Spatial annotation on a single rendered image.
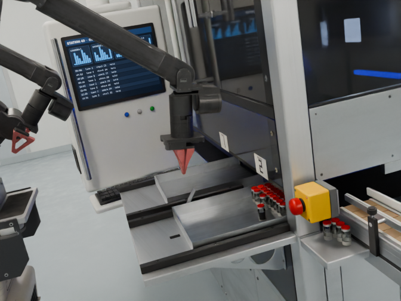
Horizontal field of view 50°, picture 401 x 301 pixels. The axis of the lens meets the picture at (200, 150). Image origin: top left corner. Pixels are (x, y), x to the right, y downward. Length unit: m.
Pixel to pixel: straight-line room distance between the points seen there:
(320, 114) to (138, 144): 1.10
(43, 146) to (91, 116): 4.75
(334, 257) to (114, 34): 0.70
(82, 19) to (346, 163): 0.71
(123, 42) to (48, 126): 5.63
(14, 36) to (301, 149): 5.74
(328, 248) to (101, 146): 1.18
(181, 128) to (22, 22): 5.57
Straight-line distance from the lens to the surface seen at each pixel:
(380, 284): 1.36
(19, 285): 1.42
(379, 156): 1.19
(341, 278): 1.28
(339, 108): 1.10
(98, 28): 1.00
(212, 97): 1.07
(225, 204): 1.38
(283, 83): 1.02
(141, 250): 1.21
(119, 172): 2.00
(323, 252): 1.08
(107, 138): 1.95
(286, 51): 1.01
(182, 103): 1.04
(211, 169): 1.71
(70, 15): 0.99
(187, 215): 1.35
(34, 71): 1.42
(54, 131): 6.60
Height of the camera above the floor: 1.43
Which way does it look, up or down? 16 degrees down
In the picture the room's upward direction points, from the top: 10 degrees counter-clockwise
